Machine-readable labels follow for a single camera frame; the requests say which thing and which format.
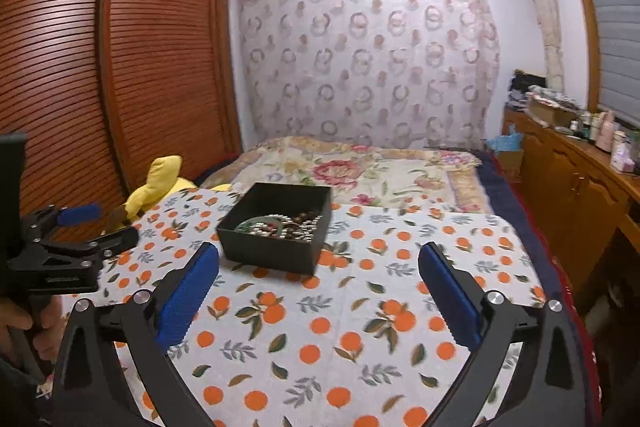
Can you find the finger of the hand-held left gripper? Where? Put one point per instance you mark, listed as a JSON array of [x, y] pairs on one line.
[[115, 239], [77, 214]]

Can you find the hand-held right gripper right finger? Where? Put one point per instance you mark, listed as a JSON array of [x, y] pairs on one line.
[[450, 302]]

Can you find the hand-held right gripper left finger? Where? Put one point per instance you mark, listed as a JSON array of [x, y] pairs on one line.
[[187, 297]]

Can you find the black jewelry box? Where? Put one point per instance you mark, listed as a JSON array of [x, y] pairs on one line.
[[280, 244]]

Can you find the person's left hand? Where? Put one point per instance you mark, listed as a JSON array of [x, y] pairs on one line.
[[45, 327]]

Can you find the yellow plush toy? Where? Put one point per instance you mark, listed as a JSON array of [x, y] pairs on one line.
[[155, 187]]

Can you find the navy bed sheet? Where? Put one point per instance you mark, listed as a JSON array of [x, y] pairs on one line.
[[530, 227]]

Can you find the orange print blanket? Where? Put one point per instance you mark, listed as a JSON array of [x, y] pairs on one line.
[[325, 307]]

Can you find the wooden slatted wardrobe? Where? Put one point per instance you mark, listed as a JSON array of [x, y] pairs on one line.
[[115, 72]]

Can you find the small brown cardboard box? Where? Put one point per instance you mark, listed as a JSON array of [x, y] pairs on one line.
[[511, 164]]

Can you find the floral quilt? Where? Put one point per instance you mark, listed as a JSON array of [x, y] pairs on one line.
[[360, 172]]

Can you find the long wooden cabinet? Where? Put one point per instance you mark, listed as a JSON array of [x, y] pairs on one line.
[[575, 187]]

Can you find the blue plastic bag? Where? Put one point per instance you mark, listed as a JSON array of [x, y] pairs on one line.
[[505, 139]]

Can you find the open cardboard box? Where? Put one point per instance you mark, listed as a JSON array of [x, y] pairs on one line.
[[552, 107]]

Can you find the pile of folded clothes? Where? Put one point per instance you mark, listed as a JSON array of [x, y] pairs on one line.
[[521, 89]]

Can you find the pink tissue box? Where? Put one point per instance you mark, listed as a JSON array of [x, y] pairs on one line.
[[622, 157]]

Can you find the pink kettle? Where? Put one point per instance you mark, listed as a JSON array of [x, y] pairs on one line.
[[607, 132]]

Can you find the white lace curtain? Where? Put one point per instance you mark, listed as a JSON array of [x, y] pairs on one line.
[[542, 7]]

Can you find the grey window blind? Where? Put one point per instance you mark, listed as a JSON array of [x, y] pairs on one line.
[[617, 32]]

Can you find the wooden window frame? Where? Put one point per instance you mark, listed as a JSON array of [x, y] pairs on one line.
[[582, 22]]

